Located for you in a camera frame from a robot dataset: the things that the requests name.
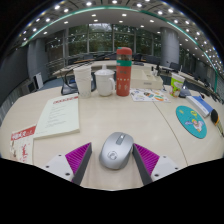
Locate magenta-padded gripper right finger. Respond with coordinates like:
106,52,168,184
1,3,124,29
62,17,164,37
132,143,181,186

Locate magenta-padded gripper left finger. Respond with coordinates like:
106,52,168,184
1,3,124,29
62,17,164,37
42,142,93,186

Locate silver computer mouse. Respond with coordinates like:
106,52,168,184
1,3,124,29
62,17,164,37
98,131,135,171

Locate round teal cartoon mouse pad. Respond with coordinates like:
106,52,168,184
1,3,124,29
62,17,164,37
175,105,208,140

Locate red and white magazine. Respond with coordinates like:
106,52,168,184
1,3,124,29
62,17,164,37
9,124,37,165

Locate cream booklet with red header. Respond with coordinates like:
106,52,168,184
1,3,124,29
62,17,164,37
33,93,81,140

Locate blue and white book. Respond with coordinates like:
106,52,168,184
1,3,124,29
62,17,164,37
185,94,214,118

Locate black handheld microphone, orange band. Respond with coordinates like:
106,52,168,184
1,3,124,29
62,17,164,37
210,108,224,138

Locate colourful sticker sheet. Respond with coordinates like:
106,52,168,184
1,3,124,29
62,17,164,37
129,87,171,103

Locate black gooseneck conference microphone unit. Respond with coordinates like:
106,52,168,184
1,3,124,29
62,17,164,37
179,85,193,99
60,64,98,96

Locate green printed paper cup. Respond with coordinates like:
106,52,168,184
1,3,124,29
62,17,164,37
169,68,186,98

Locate white leaning board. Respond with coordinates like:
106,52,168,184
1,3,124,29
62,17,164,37
34,72,45,90

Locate white cardboard box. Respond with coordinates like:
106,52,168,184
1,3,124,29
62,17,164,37
130,68,164,90

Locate stack of white paper cups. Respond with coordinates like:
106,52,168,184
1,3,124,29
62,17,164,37
72,64,93,99

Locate white lidded mug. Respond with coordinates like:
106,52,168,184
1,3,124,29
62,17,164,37
94,65,116,97

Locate red bottle with green band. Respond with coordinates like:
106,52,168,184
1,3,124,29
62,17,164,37
115,46,133,97

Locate dark office chairs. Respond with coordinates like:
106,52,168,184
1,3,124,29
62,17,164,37
66,51,221,101

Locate ceiling lights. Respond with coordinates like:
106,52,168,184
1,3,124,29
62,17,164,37
19,0,224,68

